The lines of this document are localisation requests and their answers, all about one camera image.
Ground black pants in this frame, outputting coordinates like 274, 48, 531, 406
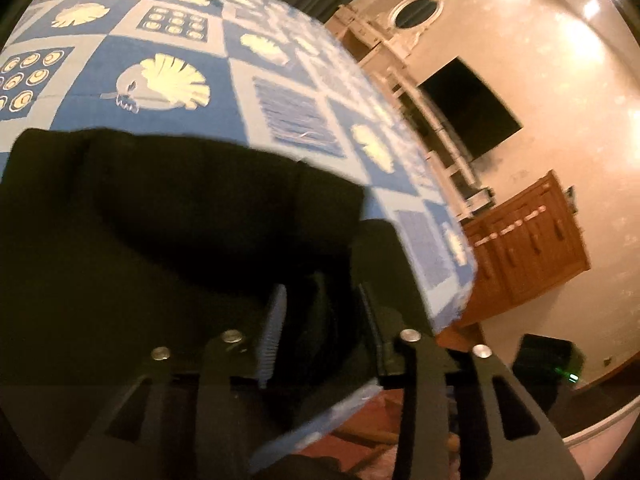
0, 127, 436, 480

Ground black box with green light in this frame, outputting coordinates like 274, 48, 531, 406
511, 334, 585, 414

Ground wooden cabinet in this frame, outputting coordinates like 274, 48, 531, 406
458, 171, 590, 326

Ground black television screen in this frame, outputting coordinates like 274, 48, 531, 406
419, 58, 523, 159

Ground blue patterned bed sheet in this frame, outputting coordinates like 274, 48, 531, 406
0, 0, 478, 470

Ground white vanity dresser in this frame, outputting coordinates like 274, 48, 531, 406
326, 0, 496, 223

